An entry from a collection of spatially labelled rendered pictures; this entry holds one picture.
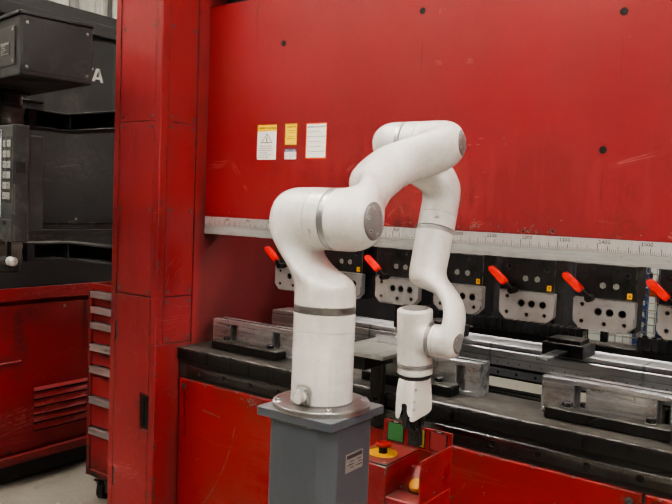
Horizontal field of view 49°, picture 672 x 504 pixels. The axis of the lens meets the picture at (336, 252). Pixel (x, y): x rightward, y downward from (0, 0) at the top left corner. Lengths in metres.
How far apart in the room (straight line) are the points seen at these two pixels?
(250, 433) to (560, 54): 1.48
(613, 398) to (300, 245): 0.94
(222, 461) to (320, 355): 1.27
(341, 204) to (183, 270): 1.39
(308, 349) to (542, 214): 0.84
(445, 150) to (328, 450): 0.68
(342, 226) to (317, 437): 0.39
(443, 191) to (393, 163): 0.26
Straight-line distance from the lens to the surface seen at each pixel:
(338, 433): 1.40
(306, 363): 1.41
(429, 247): 1.76
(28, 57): 2.54
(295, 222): 1.40
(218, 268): 2.78
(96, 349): 3.51
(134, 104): 2.71
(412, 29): 2.24
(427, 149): 1.62
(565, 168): 1.98
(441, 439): 1.92
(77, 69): 2.60
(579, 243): 1.96
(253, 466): 2.52
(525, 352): 2.33
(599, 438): 1.89
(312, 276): 1.40
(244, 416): 2.51
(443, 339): 1.69
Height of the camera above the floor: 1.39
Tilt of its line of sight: 4 degrees down
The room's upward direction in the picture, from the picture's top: 2 degrees clockwise
